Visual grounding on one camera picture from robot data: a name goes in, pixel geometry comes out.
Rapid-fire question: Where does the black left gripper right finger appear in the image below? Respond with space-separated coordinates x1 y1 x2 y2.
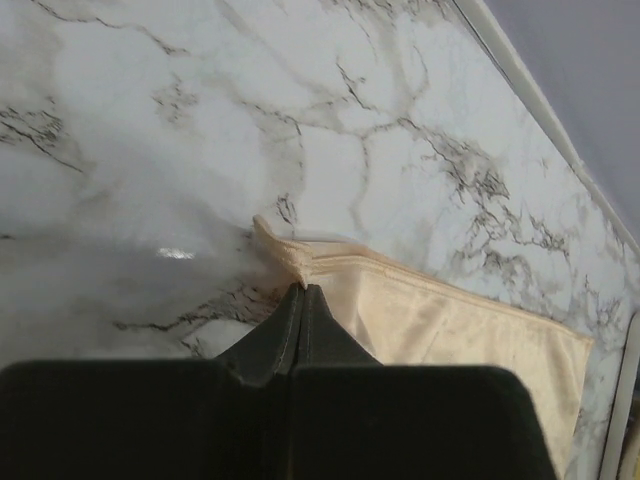
288 286 555 479

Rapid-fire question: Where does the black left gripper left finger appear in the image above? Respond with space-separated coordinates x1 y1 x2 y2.
1 286 303 479

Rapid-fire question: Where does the peach cloth napkin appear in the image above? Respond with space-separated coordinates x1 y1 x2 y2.
253 216 593 476

